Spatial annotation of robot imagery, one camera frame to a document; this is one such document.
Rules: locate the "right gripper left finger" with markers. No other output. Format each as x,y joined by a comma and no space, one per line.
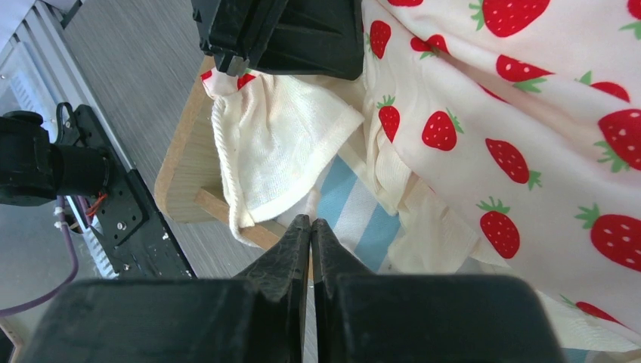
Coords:
256,316

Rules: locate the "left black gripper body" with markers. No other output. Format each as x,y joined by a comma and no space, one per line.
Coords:
282,37

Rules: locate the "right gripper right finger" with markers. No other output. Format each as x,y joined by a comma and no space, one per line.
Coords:
366,317

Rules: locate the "blue striped mattress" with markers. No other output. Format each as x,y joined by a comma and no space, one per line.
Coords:
364,227

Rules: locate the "wooden pet bed frame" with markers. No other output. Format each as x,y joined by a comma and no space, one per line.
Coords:
188,188

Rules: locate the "strawberry print ruffled blanket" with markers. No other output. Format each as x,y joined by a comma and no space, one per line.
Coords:
502,131

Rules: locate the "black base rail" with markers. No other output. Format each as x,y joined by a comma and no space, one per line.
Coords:
125,233

